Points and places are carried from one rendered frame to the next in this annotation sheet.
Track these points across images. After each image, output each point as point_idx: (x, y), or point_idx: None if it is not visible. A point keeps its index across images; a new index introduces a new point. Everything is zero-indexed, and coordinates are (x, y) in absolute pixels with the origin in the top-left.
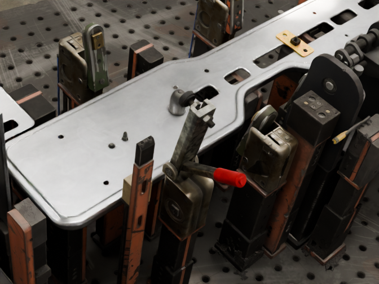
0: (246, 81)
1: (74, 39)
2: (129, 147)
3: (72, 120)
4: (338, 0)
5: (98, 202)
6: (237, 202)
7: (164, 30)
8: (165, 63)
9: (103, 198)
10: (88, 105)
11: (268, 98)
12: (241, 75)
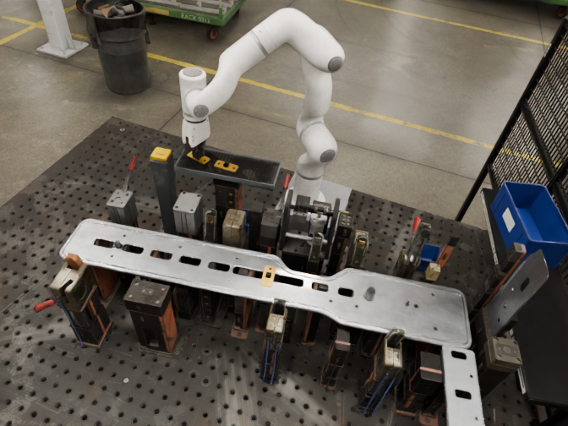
0: (319, 281)
1: (393, 360)
2: (408, 299)
3: (423, 331)
4: (204, 275)
5: (443, 290)
6: None
7: None
8: (345, 322)
9: (439, 290)
10: (406, 334)
11: (230, 337)
12: (221, 363)
